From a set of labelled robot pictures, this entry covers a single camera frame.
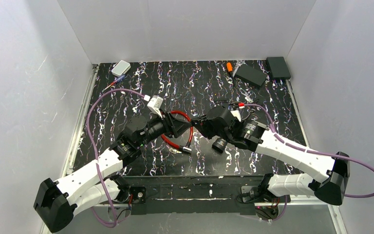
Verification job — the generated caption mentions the aluminium frame rail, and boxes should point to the aluminium frame rail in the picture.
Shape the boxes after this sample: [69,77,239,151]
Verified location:
[40,64,99,234]

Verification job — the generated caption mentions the red cable lock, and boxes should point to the red cable lock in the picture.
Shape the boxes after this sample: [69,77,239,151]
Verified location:
[161,110,193,155]

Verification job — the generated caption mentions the black box in corner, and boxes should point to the black box in corner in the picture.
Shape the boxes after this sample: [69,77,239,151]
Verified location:
[266,57,291,80]

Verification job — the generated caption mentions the white rectangular box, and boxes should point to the white rectangular box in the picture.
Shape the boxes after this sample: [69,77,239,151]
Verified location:
[111,60,131,77]

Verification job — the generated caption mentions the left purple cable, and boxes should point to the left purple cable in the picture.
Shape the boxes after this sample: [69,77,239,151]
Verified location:
[86,89,150,229]

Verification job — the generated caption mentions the black padlock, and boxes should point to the black padlock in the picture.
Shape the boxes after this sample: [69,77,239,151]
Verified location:
[212,137,227,154]

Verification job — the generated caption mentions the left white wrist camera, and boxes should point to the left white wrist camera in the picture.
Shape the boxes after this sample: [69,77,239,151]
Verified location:
[147,95,164,118]

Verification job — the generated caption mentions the small metal pliers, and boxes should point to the small metal pliers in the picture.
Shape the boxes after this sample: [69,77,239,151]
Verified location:
[242,92,254,103]

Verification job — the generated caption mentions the orange-handled screwdriver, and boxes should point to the orange-handled screwdriver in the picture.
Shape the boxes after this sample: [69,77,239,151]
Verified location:
[226,62,234,79]

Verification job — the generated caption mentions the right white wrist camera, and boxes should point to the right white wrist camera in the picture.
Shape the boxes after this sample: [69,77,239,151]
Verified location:
[230,110,242,122]

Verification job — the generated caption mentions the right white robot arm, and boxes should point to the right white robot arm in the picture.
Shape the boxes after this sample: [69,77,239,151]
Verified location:
[191,106,350,206]

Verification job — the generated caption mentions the purple cable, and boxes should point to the purple cable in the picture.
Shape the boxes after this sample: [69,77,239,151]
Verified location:
[238,102,374,222]
[86,89,150,229]

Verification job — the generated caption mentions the black flat box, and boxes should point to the black flat box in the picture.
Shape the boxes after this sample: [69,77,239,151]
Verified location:
[235,64,267,89]

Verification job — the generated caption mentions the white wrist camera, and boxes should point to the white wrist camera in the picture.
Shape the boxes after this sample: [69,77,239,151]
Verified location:
[230,110,242,122]
[147,95,164,118]

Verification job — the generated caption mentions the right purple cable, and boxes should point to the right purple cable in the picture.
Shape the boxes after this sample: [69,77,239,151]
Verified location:
[238,102,374,222]

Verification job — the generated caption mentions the black comb strip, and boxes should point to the black comb strip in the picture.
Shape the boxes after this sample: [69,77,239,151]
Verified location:
[214,99,229,104]

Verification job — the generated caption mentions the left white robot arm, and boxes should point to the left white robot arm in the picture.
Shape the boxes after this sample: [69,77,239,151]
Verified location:
[33,113,192,233]

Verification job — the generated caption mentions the red blue pen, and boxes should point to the red blue pen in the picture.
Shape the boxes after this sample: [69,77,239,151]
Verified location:
[102,75,126,92]

